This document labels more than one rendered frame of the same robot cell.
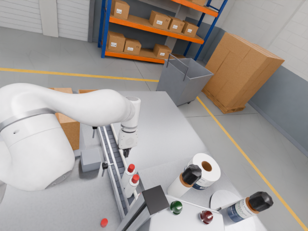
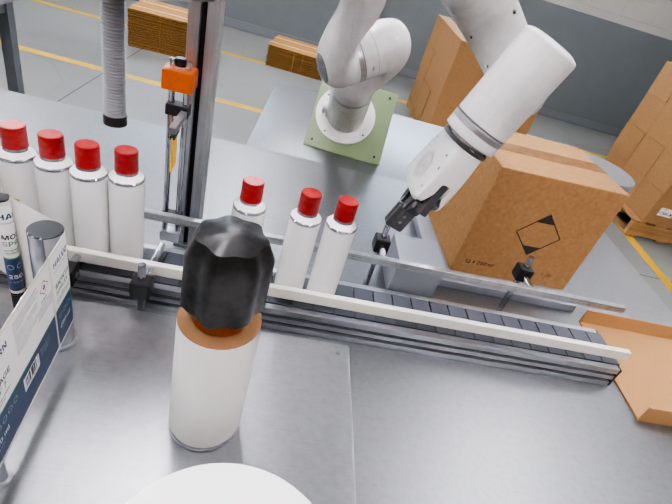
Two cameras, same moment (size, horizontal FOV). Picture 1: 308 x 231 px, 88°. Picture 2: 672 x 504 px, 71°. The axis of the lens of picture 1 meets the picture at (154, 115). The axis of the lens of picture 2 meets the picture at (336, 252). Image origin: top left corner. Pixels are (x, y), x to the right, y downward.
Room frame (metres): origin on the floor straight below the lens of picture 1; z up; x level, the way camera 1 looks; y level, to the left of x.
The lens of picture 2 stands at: (0.78, -0.56, 1.44)
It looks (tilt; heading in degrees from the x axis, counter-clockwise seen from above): 35 degrees down; 121
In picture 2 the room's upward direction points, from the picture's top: 18 degrees clockwise
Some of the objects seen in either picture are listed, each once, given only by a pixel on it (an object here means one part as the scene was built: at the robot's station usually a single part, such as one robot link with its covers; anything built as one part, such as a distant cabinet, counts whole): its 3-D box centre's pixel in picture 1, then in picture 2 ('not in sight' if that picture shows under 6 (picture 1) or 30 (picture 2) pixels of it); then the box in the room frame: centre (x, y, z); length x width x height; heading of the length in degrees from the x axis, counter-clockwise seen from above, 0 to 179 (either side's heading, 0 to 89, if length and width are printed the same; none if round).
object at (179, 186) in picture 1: (183, 182); (216, 341); (0.52, -0.31, 1.03); 0.09 x 0.09 x 0.30
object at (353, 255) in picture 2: (116, 169); (364, 257); (0.47, 0.07, 0.95); 1.07 x 0.01 x 0.01; 42
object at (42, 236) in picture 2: not in sight; (53, 289); (0.30, -0.39, 0.97); 0.05 x 0.05 x 0.19
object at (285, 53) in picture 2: not in sight; (301, 57); (-2.67, 3.36, 0.10); 0.64 x 0.52 x 0.20; 36
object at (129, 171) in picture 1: (127, 175); (333, 251); (0.45, -0.01, 0.98); 0.05 x 0.05 x 0.20
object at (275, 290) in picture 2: (127, 170); (358, 305); (0.52, 0.01, 0.90); 1.07 x 0.01 x 0.02; 42
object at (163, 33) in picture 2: not in sight; (171, 29); (-3.29, 2.22, 0.16); 0.64 x 0.53 x 0.31; 43
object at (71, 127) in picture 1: (53, 120); (516, 206); (0.57, 0.54, 0.99); 0.30 x 0.24 x 0.27; 44
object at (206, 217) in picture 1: (207, 216); not in sight; (0.17, -0.19, 1.49); 0.03 x 0.03 x 0.02
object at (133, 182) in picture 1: (131, 185); (298, 244); (0.40, -0.05, 0.98); 0.05 x 0.05 x 0.20
